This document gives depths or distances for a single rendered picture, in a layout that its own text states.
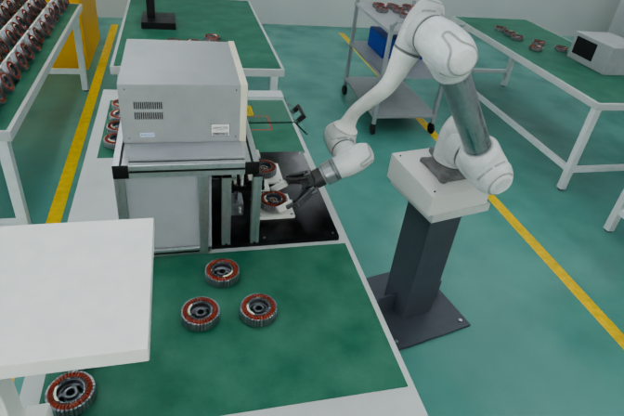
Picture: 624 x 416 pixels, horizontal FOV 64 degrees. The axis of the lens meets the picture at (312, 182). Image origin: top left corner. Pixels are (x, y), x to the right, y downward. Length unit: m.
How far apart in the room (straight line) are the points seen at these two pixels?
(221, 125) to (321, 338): 0.74
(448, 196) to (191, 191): 1.06
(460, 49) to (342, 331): 0.90
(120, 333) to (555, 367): 2.26
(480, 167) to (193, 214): 1.05
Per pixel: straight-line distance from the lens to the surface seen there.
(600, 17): 9.71
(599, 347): 3.06
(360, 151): 1.89
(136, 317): 0.98
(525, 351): 2.82
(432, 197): 2.07
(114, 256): 1.11
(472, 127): 1.82
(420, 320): 2.70
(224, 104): 1.63
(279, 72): 3.41
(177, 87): 1.60
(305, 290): 1.66
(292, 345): 1.51
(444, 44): 1.55
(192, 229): 1.73
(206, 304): 1.57
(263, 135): 2.53
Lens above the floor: 1.92
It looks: 33 degrees down
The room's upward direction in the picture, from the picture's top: 7 degrees clockwise
